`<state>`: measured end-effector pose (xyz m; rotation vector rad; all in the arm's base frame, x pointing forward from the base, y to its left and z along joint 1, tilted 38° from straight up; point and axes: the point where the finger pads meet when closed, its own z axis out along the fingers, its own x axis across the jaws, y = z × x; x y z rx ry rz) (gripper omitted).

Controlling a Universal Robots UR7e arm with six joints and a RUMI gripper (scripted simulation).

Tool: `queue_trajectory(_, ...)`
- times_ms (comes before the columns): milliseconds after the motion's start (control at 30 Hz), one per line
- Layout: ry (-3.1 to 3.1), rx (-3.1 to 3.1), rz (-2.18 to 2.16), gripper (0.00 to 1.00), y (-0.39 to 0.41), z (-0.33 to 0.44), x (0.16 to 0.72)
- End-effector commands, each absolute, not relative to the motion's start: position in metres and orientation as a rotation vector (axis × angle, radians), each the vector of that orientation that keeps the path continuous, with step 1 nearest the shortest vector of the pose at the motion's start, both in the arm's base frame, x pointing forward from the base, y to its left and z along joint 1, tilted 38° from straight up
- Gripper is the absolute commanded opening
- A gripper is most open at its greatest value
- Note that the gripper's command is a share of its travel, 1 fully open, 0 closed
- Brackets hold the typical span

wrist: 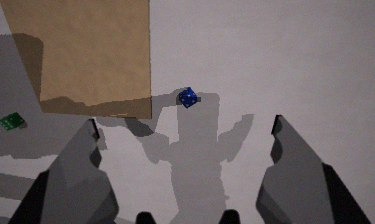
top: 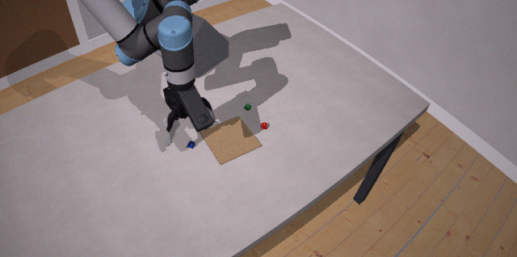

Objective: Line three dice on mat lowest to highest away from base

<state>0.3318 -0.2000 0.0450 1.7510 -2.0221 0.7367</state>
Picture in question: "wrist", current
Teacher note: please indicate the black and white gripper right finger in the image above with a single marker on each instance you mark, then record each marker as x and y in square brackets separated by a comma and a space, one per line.
[300, 188]

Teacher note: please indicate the green die with white pips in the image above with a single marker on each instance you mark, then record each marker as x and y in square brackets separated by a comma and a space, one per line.
[11, 121]

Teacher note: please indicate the blue die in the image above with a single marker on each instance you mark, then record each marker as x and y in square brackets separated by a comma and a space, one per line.
[188, 97]

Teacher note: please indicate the tan mat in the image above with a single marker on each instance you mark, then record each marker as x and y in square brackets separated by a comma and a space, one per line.
[85, 57]

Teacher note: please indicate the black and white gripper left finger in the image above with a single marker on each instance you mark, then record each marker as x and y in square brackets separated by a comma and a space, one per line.
[72, 190]

